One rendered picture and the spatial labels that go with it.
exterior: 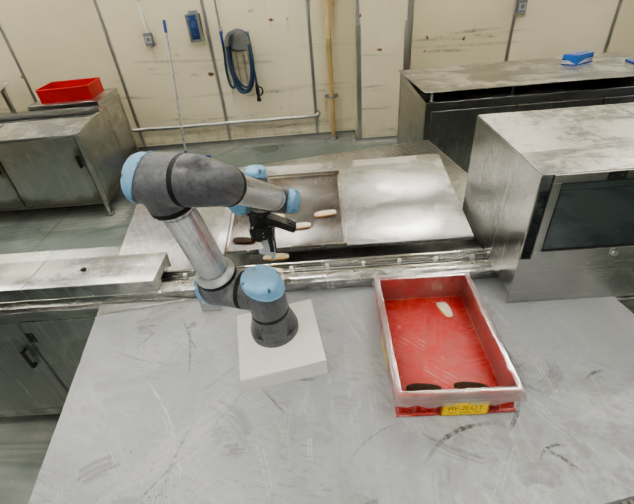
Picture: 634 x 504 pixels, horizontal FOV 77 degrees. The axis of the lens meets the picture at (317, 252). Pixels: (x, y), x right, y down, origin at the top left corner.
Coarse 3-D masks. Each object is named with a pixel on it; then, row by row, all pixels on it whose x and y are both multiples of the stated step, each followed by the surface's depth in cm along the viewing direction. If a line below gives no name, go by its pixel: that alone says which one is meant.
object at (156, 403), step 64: (128, 320) 145; (192, 320) 142; (320, 320) 138; (512, 320) 131; (576, 320) 129; (128, 384) 122; (192, 384) 120; (320, 384) 117; (384, 384) 115; (576, 384) 111; (64, 448) 107; (128, 448) 106; (192, 448) 104; (256, 448) 103; (320, 448) 102; (384, 448) 101; (448, 448) 99; (512, 448) 98; (576, 448) 97
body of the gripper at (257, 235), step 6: (252, 216) 139; (258, 216) 137; (264, 216) 140; (252, 222) 143; (258, 222) 141; (264, 222) 141; (252, 228) 142; (258, 228) 141; (264, 228) 140; (270, 228) 141; (252, 234) 143; (258, 234) 142; (264, 234) 142; (252, 240) 143; (258, 240) 143
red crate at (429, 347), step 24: (408, 312) 137; (432, 312) 136; (456, 312) 135; (408, 336) 129; (432, 336) 128; (456, 336) 127; (408, 360) 121; (432, 360) 120; (456, 360) 120; (480, 360) 119; (408, 384) 114; (408, 408) 105; (432, 408) 105; (504, 408) 105
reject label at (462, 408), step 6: (444, 408) 103; (450, 408) 103; (456, 408) 103; (462, 408) 103; (468, 408) 103; (474, 408) 103; (480, 408) 103; (486, 408) 103; (444, 414) 105; (450, 414) 105; (456, 414) 105; (462, 414) 105; (468, 414) 105
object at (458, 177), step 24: (408, 144) 256; (432, 144) 253; (240, 168) 246; (456, 168) 223; (456, 192) 202; (144, 216) 206; (216, 216) 200; (144, 240) 188; (168, 240) 186; (216, 240) 183; (240, 264) 167
